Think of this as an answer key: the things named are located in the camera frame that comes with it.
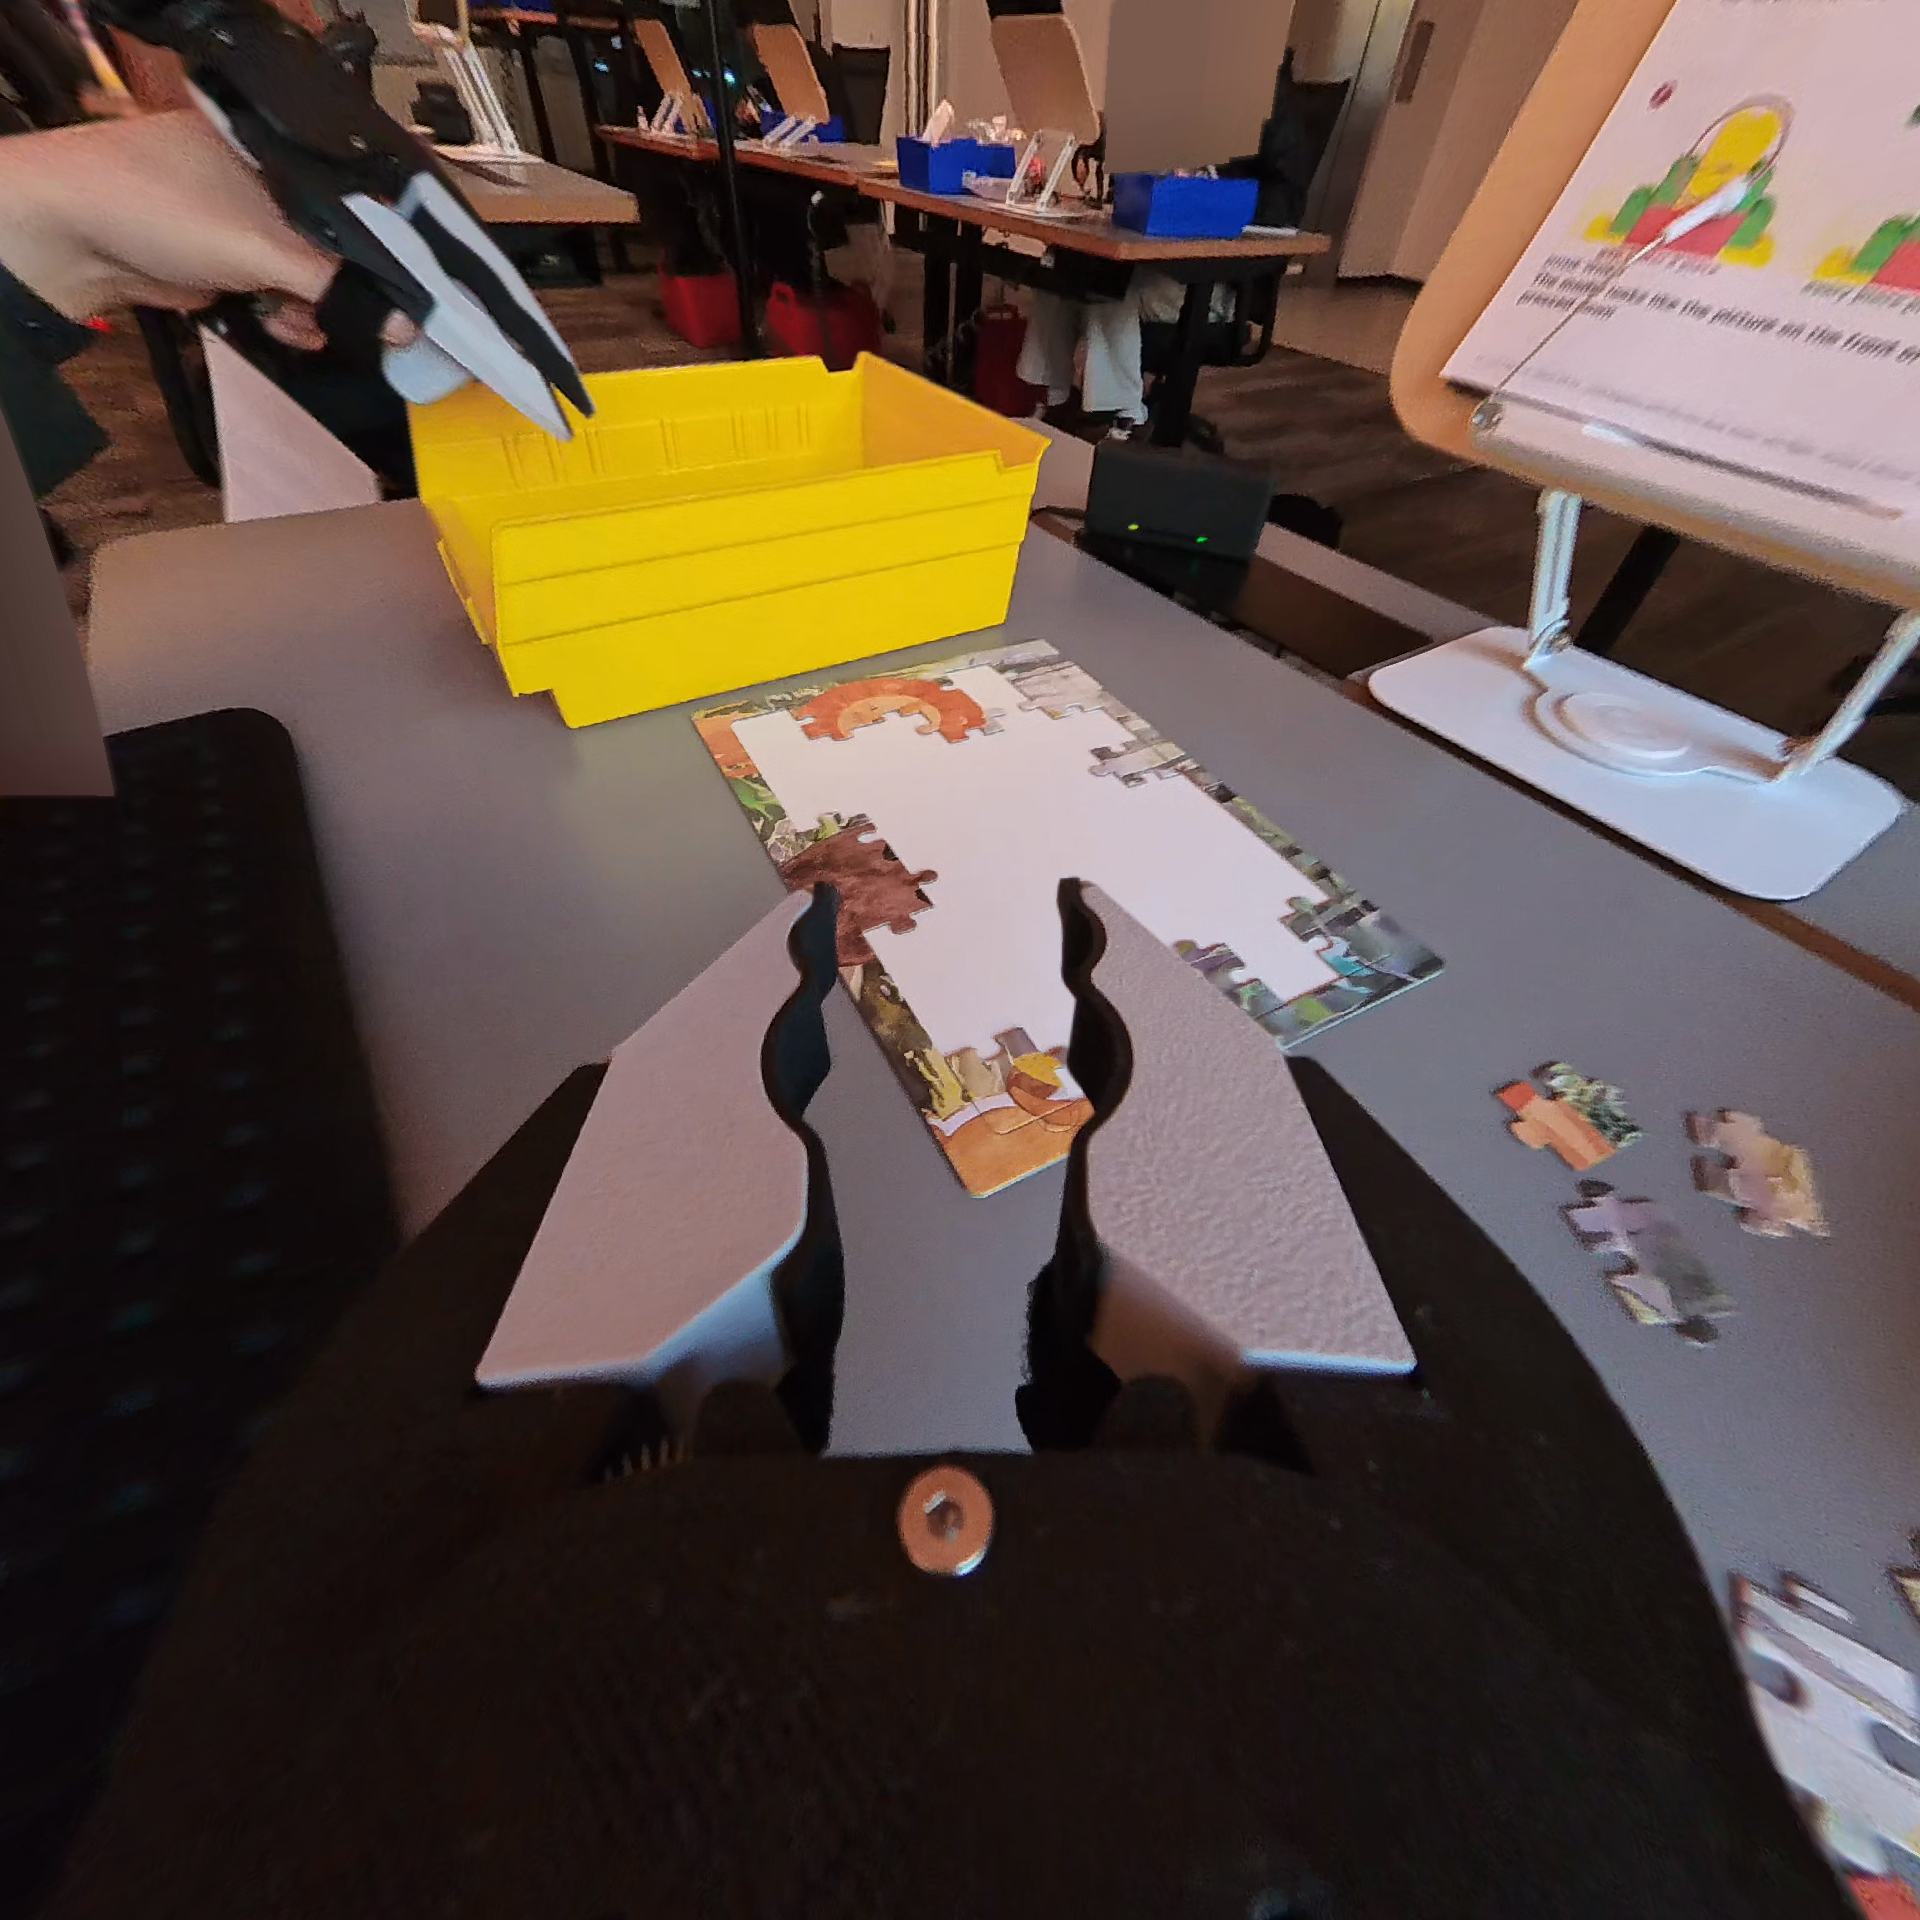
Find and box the printed instruction sheet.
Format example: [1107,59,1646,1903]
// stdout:
[1440,0,1920,502]

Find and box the puzzle frame tray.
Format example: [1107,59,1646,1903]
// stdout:
[692,640,1447,1198]

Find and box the light background desk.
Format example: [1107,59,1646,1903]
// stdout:
[434,142,643,229]

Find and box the cluster of loose puzzle pieces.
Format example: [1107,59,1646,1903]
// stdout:
[1724,1530,1920,1920]

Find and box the black pole stand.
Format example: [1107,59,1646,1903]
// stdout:
[720,0,754,358]

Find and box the wooden background desk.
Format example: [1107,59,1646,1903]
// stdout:
[855,170,1331,262]

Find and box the blue box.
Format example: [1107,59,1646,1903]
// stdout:
[1114,172,1261,240]
[898,133,1022,197]

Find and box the teal grey puzzle piece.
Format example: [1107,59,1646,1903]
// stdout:
[1283,892,1447,997]

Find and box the yellow brown puzzle piece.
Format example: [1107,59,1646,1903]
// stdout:
[938,1028,1099,1148]

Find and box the yellow plastic bin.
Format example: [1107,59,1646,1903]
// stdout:
[407,354,1050,733]

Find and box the small wooden document board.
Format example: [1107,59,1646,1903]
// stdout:
[991,16,1103,197]

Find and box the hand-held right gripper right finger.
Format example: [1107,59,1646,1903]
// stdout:
[1054,880,1419,1377]

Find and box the white hanging tag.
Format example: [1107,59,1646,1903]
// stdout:
[203,331,385,523]

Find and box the person's left hand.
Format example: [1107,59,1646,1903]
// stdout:
[0,104,424,354]

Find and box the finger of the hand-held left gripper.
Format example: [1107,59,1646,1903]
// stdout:
[397,170,599,421]
[343,194,574,443]

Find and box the metal page holder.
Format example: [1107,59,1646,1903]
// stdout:
[1466,179,1749,440]

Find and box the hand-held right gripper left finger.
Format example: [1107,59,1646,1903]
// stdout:
[478,882,847,1388]

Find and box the black office chair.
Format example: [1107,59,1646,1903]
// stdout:
[1139,270,1278,369]

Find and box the black charger box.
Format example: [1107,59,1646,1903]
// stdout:
[1085,443,1278,564]

